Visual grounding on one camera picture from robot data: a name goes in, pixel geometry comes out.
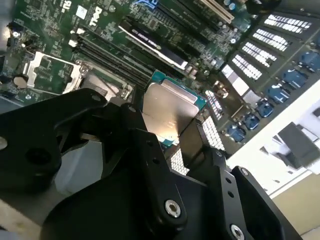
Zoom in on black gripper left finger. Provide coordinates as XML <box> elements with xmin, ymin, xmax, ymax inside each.
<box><xmin>0</xmin><ymin>87</ymin><xmax>188</xmax><ymax>227</ymax></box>

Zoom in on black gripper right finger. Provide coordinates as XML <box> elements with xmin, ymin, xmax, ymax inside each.
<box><xmin>179</xmin><ymin>119</ymin><xmax>301</xmax><ymax>240</ymax></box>

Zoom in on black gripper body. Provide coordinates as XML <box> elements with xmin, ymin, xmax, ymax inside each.
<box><xmin>41</xmin><ymin>159</ymin><xmax>227</xmax><ymax>240</ymax></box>

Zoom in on silver-topped CPU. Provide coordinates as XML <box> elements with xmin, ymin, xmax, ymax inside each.
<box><xmin>140</xmin><ymin>69</ymin><xmax>209</xmax><ymax>149</ymax></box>

